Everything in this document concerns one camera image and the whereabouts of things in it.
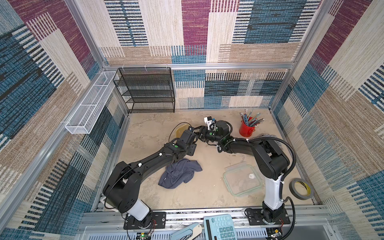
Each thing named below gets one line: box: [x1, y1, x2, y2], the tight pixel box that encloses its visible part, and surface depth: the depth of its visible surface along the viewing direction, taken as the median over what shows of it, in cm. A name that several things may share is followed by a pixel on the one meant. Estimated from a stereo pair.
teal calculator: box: [203, 214, 237, 240], surface depth 71 cm
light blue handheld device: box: [170, 223, 203, 240], surface depth 69 cm
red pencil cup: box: [239, 120, 256, 138], surface depth 102 cm
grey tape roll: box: [289, 177, 314, 201], surface depth 83 cm
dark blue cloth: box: [158, 158, 203, 189], surface depth 87 cm
